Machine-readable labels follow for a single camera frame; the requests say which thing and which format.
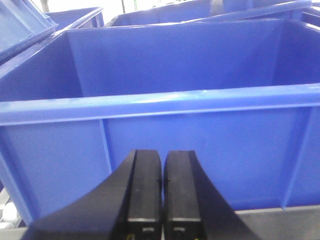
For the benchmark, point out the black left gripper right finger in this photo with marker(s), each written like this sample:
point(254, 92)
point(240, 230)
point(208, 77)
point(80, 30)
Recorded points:
point(194, 208)

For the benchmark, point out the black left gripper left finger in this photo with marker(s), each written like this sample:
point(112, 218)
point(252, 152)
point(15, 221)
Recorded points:
point(127, 205)

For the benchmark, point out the blue plastic bin middle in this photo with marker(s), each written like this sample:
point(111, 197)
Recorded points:
point(244, 95)

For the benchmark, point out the blue bin rear left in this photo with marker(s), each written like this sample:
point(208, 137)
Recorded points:
point(91, 17)

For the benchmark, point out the blue bin rear middle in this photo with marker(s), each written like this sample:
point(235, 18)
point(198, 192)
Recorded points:
point(209, 10)

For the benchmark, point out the blue bin far left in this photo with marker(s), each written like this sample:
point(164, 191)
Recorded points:
point(22, 24)

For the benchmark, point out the blue bin rear right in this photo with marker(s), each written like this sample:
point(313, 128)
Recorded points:
point(311, 17)

